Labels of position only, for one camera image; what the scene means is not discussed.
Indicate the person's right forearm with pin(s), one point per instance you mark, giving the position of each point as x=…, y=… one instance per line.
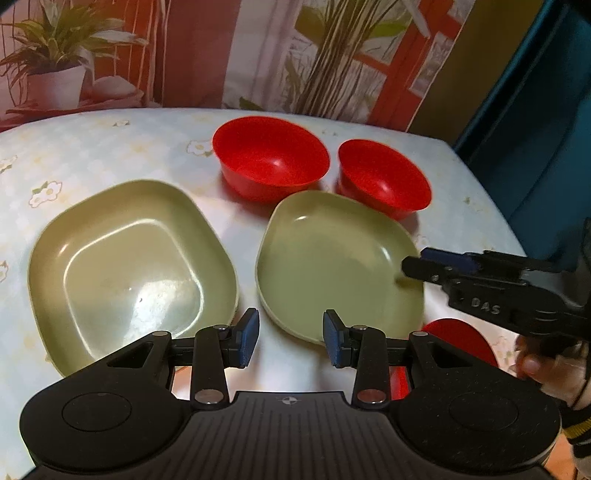
x=579, y=434

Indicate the person's right hand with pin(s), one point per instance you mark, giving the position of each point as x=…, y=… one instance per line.
x=531, y=364

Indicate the small red bowl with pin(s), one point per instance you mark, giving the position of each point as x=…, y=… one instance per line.
x=383, y=173

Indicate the printed backdrop cloth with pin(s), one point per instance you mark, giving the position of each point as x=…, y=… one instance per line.
x=258, y=50

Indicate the teal curtain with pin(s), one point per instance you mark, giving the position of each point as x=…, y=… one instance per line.
x=531, y=115

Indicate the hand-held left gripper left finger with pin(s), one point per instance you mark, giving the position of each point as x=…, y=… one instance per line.
x=248, y=337

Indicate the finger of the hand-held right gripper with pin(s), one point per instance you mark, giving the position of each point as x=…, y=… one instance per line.
x=422, y=270
x=461, y=263

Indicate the floral tablecloth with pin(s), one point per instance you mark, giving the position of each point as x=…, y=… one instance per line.
x=138, y=143

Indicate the large red bowl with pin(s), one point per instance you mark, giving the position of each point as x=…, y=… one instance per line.
x=272, y=152

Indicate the green square plate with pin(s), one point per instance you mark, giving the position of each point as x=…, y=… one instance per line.
x=124, y=272
x=337, y=263

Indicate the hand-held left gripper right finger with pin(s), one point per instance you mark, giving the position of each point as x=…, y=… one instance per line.
x=333, y=339

